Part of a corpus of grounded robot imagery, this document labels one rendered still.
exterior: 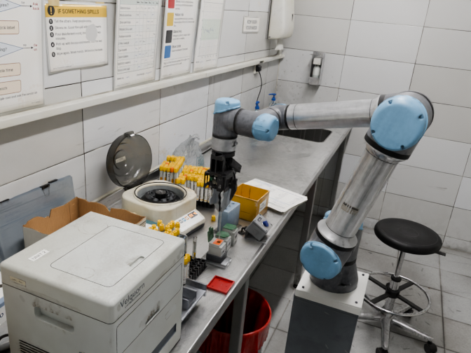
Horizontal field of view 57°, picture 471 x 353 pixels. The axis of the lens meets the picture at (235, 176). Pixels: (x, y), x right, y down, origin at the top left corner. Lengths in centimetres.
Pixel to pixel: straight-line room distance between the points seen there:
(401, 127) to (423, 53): 257
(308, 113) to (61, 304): 80
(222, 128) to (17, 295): 67
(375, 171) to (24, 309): 83
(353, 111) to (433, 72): 241
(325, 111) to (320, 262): 41
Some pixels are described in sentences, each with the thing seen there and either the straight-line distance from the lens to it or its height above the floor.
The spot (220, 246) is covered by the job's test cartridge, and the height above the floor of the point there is 95.
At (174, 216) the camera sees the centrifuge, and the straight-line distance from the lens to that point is 162.
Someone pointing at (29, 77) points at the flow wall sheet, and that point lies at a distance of 145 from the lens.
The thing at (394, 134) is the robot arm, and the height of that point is 145.
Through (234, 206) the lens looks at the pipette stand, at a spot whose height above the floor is 98.
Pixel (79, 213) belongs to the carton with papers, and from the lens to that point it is 163.
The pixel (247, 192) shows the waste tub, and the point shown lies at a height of 94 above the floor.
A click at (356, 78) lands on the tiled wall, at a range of 364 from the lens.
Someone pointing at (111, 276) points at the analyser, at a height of 117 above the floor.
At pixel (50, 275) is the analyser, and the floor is 117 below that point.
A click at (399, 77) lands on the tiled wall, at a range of 361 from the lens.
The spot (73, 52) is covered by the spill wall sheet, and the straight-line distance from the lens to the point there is 159.
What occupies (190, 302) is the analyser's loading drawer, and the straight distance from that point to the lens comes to 127.
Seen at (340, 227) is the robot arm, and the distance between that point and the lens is 118.
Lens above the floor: 169
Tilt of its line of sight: 21 degrees down
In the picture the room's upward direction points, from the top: 5 degrees clockwise
